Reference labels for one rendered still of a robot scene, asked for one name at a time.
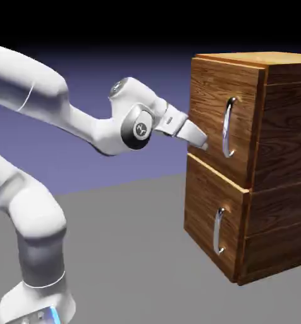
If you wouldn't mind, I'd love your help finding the curved silver door handle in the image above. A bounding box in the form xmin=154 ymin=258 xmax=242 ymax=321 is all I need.
xmin=213 ymin=207 xmax=226 ymax=256
xmin=221 ymin=96 xmax=238 ymax=158

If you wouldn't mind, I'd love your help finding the wooden cabinet door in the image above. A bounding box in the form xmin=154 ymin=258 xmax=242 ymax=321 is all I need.
xmin=183 ymin=153 xmax=250 ymax=284
xmin=187 ymin=57 xmax=266 ymax=189

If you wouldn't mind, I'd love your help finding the wooden cabinet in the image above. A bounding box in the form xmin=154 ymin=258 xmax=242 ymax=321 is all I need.
xmin=183 ymin=51 xmax=301 ymax=286

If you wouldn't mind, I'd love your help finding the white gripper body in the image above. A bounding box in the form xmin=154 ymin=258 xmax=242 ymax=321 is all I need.
xmin=176 ymin=118 xmax=208 ymax=148

